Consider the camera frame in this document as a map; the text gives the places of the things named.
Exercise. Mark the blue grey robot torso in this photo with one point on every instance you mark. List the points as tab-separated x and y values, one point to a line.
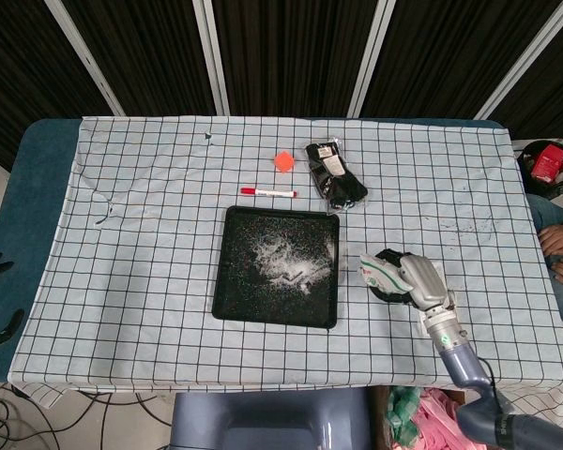
263	422

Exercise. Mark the white black checked tablecloth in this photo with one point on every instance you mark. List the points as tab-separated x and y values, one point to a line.
159	281

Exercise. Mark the green white packet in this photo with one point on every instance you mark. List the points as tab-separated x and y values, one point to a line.
375	274

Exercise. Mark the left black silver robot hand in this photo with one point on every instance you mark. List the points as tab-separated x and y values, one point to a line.
11	323

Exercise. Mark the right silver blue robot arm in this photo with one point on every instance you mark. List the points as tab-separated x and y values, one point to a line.
464	365

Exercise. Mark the black square plastic tray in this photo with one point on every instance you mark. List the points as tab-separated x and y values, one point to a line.
239	295

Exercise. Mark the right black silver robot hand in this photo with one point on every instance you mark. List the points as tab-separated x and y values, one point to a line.
424	281

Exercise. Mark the pink cloth pile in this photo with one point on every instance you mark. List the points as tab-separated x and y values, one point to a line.
436	422

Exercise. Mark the bystander blue jeans leg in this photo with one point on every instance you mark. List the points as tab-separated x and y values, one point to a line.
546	211

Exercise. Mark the orange cube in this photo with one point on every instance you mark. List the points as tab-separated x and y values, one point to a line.
284	161

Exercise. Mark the red and black object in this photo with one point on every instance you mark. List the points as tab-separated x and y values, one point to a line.
525	164

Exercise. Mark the black socks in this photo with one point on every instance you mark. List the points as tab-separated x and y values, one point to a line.
338	183

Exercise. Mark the red cardboard box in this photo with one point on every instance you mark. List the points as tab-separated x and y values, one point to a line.
549	164

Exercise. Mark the white partition post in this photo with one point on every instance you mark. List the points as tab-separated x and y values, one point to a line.
525	61
370	56
211	56
86	61

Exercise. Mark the red white marker pen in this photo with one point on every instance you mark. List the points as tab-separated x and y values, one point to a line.
267	192

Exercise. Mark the white salt pile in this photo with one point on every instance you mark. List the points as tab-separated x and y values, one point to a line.
288	267

